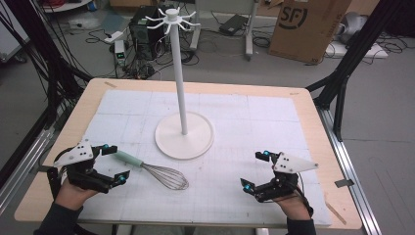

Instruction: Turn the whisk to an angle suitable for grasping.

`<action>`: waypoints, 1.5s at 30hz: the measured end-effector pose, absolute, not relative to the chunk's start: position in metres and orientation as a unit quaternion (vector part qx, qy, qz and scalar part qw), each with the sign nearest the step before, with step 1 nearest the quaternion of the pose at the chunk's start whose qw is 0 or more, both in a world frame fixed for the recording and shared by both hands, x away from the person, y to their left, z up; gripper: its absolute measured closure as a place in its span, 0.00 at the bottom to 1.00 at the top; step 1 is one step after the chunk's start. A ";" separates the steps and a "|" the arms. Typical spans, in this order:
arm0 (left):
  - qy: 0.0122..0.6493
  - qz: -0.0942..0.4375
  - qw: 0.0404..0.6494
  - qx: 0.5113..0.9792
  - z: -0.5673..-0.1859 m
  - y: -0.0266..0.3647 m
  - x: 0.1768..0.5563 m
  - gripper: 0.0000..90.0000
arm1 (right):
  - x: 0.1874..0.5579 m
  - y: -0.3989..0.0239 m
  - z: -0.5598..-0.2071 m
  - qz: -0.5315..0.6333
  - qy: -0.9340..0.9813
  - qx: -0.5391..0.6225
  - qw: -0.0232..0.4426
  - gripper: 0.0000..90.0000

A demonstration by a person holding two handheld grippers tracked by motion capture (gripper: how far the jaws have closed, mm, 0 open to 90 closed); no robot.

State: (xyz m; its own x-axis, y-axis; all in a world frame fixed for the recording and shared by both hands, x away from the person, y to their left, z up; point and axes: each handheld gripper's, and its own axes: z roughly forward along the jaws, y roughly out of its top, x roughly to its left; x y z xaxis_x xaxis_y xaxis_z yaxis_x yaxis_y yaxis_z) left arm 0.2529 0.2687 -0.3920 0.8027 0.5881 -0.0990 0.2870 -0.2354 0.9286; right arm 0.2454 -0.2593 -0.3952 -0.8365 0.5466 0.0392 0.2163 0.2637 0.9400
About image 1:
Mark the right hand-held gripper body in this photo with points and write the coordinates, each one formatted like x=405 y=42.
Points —
x=287 y=163

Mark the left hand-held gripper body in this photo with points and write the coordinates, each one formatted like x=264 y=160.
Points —
x=78 y=155

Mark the white hook stand rack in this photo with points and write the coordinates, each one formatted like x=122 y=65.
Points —
x=178 y=81

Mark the person's left hand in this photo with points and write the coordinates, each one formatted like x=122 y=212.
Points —
x=70 y=197

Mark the person's right hand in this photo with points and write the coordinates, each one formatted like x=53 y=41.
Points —
x=293 y=207

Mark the grey tape piece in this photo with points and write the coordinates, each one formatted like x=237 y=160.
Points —
x=344 y=183
x=42 y=168

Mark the white grid mat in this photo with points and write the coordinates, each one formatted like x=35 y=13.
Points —
x=228 y=137

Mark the long beige tape strip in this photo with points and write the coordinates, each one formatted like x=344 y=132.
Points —
x=336 y=213

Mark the small device with green display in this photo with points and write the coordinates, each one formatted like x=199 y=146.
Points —
x=119 y=52

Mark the white power strip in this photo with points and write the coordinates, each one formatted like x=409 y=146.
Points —
x=114 y=37

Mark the black computer tower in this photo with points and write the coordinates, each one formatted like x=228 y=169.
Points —
x=145 y=36

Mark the brown cardboard box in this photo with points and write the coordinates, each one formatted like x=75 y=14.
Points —
x=306 y=29

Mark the flat black device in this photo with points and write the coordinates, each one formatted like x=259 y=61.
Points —
x=233 y=24

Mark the white panel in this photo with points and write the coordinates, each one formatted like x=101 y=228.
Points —
x=11 y=36

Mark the white flat board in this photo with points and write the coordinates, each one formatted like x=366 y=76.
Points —
x=375 y=52

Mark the white round table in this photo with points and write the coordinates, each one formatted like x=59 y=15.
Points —
x=70 y=6

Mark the grey rounded object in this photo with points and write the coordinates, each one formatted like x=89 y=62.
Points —
x=354 y=24

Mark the aluminium rail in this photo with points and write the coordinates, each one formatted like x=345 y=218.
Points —
x=23 y=166
x=349 y=169

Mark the white metal stand frame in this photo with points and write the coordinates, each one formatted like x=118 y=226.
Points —
x=249 y=32

